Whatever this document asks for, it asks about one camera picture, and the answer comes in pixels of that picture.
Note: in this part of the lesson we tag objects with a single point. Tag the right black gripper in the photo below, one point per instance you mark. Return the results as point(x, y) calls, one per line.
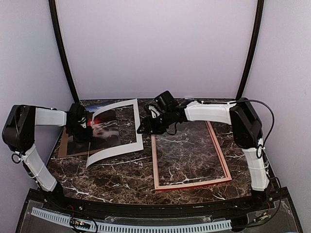
point(146, 121)

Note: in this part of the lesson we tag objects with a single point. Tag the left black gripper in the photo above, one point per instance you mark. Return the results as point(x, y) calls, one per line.
point(88, 137)

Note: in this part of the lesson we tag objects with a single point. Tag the landscape photo print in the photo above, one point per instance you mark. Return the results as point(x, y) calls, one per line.
point(105, 133)

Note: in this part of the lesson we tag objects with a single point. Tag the brown cardboard backing board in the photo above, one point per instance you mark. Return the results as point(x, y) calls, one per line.
point(63, 148)

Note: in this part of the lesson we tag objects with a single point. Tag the white photo mat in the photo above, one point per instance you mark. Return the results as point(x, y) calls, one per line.
point(121, 149)

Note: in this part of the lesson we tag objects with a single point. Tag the red wooden picture frame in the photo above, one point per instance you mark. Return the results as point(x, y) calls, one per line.
point(192, 185)

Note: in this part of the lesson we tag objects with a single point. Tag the clear acrylic sheet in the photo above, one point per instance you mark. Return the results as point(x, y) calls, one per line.
point(189, 156)

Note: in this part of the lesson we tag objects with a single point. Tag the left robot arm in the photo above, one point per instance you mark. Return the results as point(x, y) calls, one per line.
point(19, 135)

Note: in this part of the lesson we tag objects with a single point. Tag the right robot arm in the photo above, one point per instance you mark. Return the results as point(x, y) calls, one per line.
point(239, 115)

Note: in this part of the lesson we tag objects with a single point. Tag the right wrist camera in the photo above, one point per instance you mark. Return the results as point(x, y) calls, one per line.
point(166, 101)

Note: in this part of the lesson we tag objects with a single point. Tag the right black corner post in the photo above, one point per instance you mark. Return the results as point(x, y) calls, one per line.
point(252, 48)

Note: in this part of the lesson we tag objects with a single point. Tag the black corner post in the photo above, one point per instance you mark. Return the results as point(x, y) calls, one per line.
point(252, 48)
point(61, 50)

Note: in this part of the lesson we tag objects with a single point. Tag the left black corner post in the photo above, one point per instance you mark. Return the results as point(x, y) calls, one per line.
point(61, 50)

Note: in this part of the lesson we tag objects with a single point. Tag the white slotted cable duct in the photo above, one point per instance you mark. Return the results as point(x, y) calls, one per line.
point(90, 226)

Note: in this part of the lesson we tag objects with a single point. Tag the black front rail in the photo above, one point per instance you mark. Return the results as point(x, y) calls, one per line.
point(235, 208)

